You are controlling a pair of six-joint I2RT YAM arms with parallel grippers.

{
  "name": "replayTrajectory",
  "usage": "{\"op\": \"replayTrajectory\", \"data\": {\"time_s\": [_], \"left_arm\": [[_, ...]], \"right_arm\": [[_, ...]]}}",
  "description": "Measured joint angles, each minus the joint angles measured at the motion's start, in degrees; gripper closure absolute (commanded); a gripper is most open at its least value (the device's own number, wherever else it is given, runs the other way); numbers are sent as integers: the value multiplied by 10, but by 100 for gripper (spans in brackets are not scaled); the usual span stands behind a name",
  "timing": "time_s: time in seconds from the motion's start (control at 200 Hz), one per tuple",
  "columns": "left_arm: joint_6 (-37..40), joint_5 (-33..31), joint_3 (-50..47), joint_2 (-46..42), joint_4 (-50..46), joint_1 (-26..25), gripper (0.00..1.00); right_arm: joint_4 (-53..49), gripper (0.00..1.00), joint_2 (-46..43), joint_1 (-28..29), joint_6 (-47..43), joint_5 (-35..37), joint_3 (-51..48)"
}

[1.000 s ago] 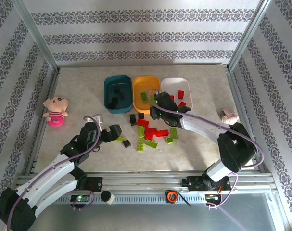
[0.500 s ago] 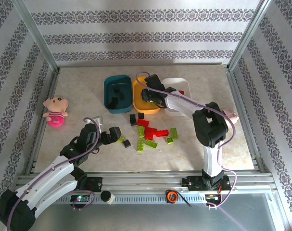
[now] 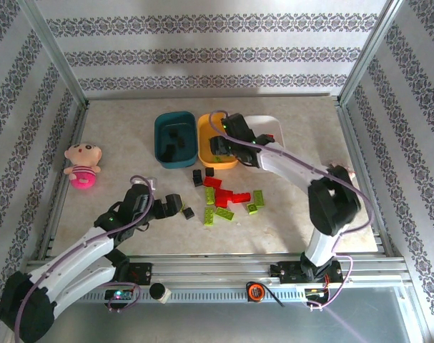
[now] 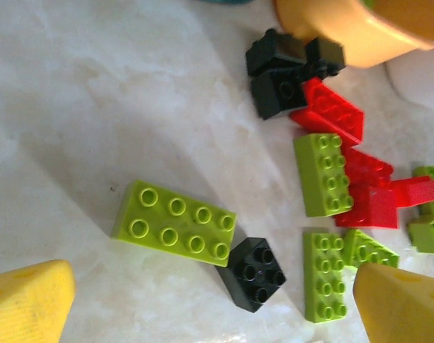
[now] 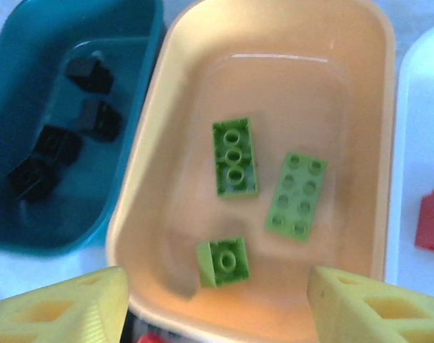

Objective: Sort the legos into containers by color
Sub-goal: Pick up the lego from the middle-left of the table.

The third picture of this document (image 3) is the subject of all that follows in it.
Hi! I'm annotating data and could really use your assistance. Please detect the yellow plastic container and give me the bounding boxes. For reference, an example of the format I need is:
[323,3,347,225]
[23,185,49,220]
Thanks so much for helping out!
[197,113,239,171]

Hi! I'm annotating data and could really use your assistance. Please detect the white plastic container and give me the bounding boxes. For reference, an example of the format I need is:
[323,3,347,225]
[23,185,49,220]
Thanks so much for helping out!
[242,114,287,149]

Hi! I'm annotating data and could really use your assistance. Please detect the dark teal plastic container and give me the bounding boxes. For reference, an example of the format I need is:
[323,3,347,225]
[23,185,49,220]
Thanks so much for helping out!
[154,111,199,169]

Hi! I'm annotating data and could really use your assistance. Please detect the pink plush doll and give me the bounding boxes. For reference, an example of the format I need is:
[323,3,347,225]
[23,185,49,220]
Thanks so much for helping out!
[63,142,103,190]

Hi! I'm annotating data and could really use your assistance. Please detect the black knob on white block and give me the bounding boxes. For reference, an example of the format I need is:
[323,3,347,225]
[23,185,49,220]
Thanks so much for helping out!
[148,282,173,305]

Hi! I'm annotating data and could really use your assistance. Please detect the small lit electronics board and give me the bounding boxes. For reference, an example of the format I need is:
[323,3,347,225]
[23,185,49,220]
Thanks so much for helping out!
[104,289,134,302]

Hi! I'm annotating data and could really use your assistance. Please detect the small pink white toy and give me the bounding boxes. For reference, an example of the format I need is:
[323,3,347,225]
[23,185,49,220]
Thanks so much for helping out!
[327,160,357,179]

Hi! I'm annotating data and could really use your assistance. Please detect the round orange black device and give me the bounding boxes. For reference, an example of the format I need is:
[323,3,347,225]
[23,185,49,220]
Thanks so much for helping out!
[245,281,267,303]

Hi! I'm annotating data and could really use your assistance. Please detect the grey metal panel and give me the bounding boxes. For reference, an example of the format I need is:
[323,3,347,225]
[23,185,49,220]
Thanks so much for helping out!
[41,302,428,343]

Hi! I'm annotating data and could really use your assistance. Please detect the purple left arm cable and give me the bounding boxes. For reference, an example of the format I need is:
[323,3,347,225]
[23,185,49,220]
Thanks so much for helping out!
[14,174,155,340]

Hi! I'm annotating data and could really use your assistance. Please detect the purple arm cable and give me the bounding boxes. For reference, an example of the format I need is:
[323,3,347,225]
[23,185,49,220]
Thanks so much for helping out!
[208,109,375,343]
[14,174,155,340]

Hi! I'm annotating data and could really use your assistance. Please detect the thin aluminium frame rail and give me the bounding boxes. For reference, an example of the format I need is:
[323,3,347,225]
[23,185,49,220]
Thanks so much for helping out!
[84,91,341,101]

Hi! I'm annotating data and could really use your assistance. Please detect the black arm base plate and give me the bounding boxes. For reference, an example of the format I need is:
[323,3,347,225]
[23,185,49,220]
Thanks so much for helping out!
[270,261,345,286]
[114,262,154,287]

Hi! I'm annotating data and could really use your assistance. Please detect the thin red wire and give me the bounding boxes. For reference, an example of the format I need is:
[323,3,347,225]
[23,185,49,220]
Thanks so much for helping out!
[325,275,347,289]
[129,272,141,299]

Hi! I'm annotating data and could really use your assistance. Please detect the wide aluminium mounting rail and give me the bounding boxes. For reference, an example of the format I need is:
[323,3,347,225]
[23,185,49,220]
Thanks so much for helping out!
[23,254,409,289]

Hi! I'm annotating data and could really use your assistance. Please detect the slotted metal cable duct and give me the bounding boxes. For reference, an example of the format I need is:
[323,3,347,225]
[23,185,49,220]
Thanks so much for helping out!
[84,287,312,304]

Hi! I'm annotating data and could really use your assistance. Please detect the thin black cable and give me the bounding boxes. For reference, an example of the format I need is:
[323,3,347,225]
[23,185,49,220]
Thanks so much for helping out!
[265,288,285,309]

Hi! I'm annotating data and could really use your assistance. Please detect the aluminium frame post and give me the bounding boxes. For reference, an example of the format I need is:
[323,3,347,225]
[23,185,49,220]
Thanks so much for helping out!
[18,0,91,108]
[337,0,407,106]

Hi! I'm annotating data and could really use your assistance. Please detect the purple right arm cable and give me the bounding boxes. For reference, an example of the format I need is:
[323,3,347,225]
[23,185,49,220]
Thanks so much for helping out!
[208,109,375,343]

